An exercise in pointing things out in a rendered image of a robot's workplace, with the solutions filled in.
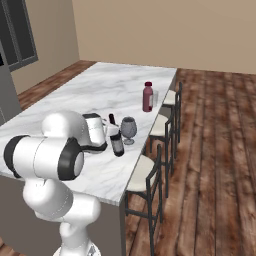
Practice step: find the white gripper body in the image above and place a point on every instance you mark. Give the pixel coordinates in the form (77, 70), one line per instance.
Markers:
(112, 130)

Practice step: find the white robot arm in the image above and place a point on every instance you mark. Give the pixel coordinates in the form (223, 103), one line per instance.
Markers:
(43, 156)

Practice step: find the dark wine bottle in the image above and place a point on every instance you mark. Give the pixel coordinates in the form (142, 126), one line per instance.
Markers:
(117, 145)

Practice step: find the clear wine glass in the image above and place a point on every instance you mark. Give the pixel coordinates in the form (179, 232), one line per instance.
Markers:
(128, 128)

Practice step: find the red juice bottle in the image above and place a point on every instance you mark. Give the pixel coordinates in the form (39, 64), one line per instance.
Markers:
(147, 99)

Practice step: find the clear glass cup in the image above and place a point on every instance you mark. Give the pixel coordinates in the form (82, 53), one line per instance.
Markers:
(155, 98)

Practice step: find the black stool with white seat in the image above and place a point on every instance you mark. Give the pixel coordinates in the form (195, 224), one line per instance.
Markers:
(170, 97)
(159, 126)
(141, 173)

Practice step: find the grey fridge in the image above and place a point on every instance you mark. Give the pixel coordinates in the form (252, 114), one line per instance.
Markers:
(7, 96)

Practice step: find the grey framed window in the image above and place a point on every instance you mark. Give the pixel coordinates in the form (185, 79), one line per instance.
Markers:
(18, 31)

